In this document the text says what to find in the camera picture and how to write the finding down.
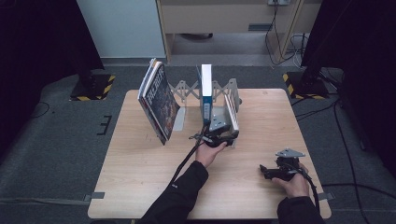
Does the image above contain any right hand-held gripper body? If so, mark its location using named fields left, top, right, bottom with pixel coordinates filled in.
left=275, top=147, right=306, bottom=182

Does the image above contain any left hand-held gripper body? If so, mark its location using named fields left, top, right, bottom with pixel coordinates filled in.
left=191, top=113, right=235, bottom=149

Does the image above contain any white caterpillar board book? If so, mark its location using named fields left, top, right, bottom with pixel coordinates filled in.
left=223, top=93, right=241, bottom=133

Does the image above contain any blue book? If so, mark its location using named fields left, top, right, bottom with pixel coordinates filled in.
left=195, top=63, right=215, bottom=127

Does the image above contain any grey expandable book rack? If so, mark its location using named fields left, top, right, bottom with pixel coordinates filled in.
left=167, top=77, right=243, bottom=148

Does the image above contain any dark cover magazine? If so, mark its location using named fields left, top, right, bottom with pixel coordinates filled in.
left=141, top=61, right=182, bottom=147

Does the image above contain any person's right hand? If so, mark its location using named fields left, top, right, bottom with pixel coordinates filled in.
left=271, top=162, right=311, bottom=200

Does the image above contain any person's left hand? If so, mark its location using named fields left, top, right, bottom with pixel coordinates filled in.
left=194, top=140, right=229, bottom=169

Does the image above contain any grey tape strip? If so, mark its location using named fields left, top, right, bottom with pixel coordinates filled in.
left=82, top=191, right=106, bottom=203
left=318, top=191, right=336, bottom=201

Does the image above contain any black stand striped base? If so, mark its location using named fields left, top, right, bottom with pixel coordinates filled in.
left=69, top=63, right=117, bottom=103
left=282, top=0, right=354, bottom=101

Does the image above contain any dark round chair base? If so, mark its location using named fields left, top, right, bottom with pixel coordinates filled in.
left=179, top=33, right=215, bottom=41

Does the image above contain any light wooden desk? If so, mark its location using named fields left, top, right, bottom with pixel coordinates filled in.
left=155, top=0, right=323, bottom=63

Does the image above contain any black tape mark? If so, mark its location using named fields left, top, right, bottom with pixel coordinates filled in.
left=96, top=115, right=113, bottom=136

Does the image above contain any white cabinet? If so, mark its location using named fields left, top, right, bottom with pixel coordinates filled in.
left=76, top=0, right=167, bottom=60

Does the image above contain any black curtain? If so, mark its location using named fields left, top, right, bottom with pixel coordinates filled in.
left=0, top=0, right=106, bottom=158
left=301, top=0, right=396, bottom=171

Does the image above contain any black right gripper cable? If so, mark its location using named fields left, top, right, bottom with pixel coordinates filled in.
left=298, top=170, right=320, bottom=215

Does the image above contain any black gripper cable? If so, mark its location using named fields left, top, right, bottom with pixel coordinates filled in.
left=298, top=170, right=320, bottom=215
left=168, top=123, right=209, bottom=189

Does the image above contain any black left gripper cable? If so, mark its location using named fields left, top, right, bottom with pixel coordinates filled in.
left=168, top=123, right=209, bottom=189

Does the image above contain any short black floor cable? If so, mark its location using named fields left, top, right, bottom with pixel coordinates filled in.
left=293, top=98, right=341, bottom=122

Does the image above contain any long black floor cable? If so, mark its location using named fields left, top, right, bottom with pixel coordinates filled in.
left=320, top=98, right=396, bottom=224

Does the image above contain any white cable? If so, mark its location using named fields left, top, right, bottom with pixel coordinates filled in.
left=289, top=33, right=310, bottom=68

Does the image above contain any black hanging cable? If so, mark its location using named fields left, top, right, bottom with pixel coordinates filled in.
left=264, top=3, right=301, bottom=66

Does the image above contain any thin black floor cable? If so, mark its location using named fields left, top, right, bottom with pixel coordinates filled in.
left=30, top=100, right=51, bottom=119

